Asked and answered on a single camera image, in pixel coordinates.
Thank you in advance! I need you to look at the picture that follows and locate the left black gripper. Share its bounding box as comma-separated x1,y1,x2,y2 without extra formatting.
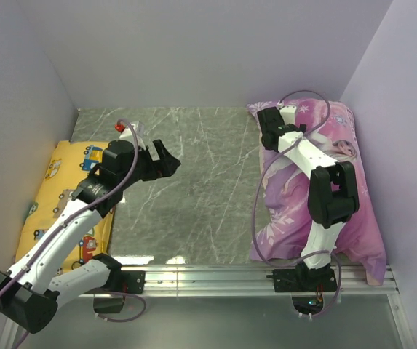
119,139,180,189

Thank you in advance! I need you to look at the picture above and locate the purple princess print pillowcase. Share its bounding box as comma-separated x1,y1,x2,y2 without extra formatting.
250,98,386,286

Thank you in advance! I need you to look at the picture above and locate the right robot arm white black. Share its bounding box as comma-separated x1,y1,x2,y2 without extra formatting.
257,107,360,291

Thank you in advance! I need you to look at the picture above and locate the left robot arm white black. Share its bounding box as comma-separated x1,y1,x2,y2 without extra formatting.
0,140,180,334

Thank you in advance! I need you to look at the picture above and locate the yellow car print pillow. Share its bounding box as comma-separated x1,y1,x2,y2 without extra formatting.
15,140,114,275

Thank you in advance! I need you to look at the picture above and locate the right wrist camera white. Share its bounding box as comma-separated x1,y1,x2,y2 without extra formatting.
277,103,297,124

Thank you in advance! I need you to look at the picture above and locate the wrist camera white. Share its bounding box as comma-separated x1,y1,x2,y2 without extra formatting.
277,103,297,124
115,121,146,148

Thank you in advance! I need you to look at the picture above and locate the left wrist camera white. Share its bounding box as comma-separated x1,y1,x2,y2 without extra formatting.
115,121,146,148

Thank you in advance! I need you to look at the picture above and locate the aluminium mounting rail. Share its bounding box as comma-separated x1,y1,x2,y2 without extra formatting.
124,264,399,297

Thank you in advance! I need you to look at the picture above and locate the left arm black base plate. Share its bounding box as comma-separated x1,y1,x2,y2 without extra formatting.
110,270,146,294

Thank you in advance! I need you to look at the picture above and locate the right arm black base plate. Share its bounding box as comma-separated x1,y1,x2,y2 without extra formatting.
266,265,338,293

